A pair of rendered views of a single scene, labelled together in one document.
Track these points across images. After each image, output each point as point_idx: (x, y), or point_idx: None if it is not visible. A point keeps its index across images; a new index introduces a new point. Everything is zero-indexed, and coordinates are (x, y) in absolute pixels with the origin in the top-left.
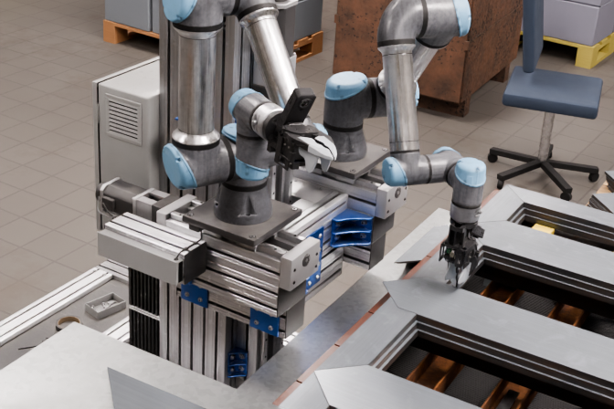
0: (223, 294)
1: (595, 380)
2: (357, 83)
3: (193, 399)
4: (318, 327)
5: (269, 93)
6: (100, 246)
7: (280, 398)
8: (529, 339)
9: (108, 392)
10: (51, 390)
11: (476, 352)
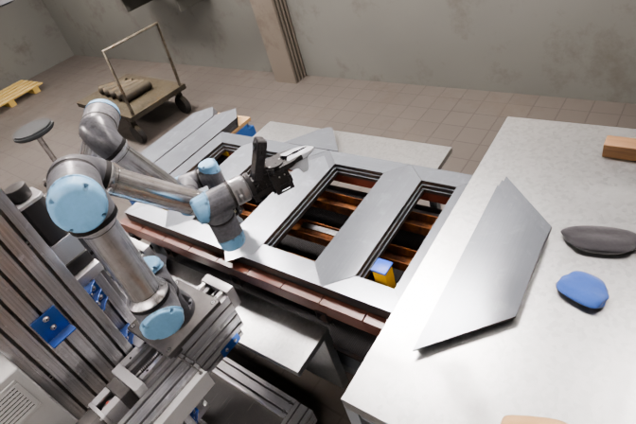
0: (210, 362)
1: (323, 178)
2: None
3: (429, 298)
4: None
5: (175, 203)
6: None
7: (337, 309)
8: (291, 199)
9: (432, 350)
10: (439, 391)
11: (292, 223)
